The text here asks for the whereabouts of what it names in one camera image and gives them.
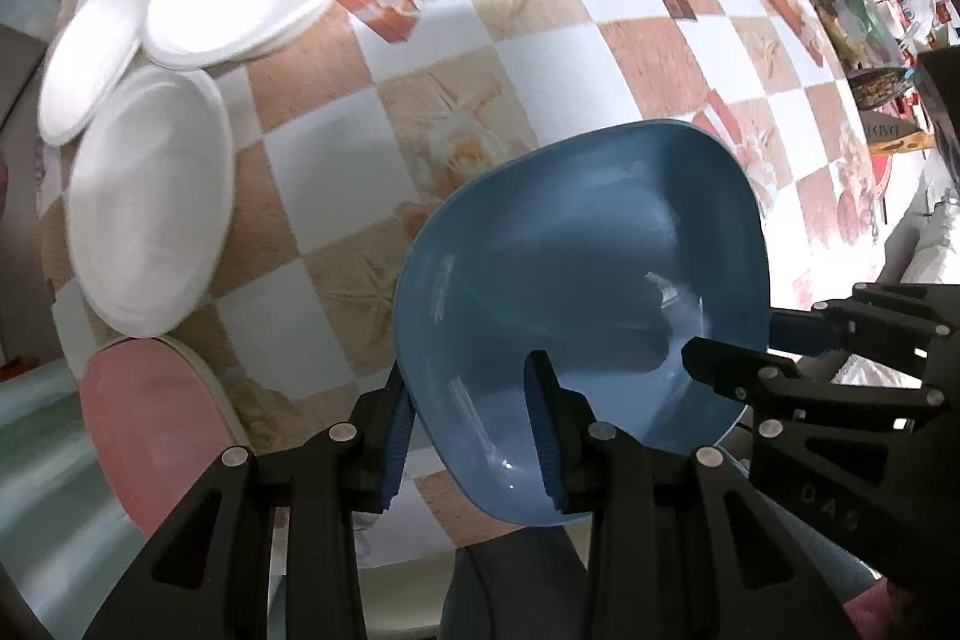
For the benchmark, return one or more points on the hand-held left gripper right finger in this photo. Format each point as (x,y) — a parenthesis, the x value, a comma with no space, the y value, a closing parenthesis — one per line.
(541,430)

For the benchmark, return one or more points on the brown printed box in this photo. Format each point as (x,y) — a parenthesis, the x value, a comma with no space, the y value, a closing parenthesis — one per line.
(896,134)

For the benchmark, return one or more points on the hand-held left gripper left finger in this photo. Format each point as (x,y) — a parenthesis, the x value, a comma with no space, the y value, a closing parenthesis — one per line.
(395,445)

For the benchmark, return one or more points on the pink stool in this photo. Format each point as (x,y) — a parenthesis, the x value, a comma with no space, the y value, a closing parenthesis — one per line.
(150,422)

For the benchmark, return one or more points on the blue bowl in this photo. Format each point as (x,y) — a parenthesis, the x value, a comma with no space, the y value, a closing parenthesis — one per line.
(570,250)

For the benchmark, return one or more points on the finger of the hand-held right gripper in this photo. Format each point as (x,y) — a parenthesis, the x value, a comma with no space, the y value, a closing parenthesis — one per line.
(720,366)
(799,334)

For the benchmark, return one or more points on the checkered printed tablecloth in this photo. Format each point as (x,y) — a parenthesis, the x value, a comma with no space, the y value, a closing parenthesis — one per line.
(510,48)

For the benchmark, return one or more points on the pale green curtain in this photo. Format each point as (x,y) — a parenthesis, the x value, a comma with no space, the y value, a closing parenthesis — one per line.
(45,497)

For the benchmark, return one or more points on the person's left leg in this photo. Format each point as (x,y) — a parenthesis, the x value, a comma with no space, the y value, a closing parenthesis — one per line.
(510,587)

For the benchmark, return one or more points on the patterned dish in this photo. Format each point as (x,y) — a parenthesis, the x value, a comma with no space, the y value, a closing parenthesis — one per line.
(881,85)

